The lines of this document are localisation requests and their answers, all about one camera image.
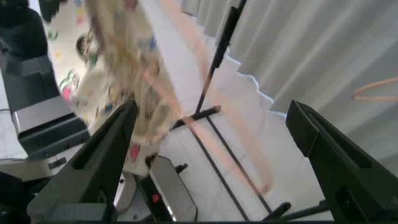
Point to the white curtain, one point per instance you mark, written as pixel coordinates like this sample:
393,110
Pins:
311,46

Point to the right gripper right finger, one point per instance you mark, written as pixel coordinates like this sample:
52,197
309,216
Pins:
335,183

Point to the pink clothes hanger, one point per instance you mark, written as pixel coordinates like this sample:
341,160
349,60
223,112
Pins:
199,49
379,98

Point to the cream printed garment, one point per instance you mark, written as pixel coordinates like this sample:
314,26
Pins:
130,62

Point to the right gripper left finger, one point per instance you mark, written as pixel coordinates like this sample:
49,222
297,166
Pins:
93,180

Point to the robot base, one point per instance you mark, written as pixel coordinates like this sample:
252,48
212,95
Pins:
40,115

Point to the black clothes rack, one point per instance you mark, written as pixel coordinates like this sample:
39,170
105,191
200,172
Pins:
222,46

